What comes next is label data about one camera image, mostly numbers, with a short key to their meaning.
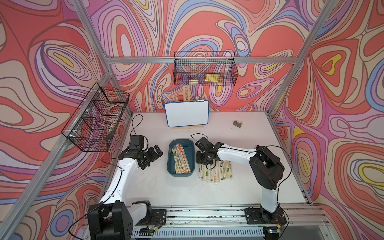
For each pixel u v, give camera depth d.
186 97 0.93
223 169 0.90
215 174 0.88
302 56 0.86
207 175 0.88
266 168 0.50
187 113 0.99
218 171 0.89
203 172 0.88
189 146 0.97
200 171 0.88
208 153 0.68
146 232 0.73
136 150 0.63
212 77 0.90
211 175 0.88
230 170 0.89
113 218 0.39
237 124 1.11
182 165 0.91
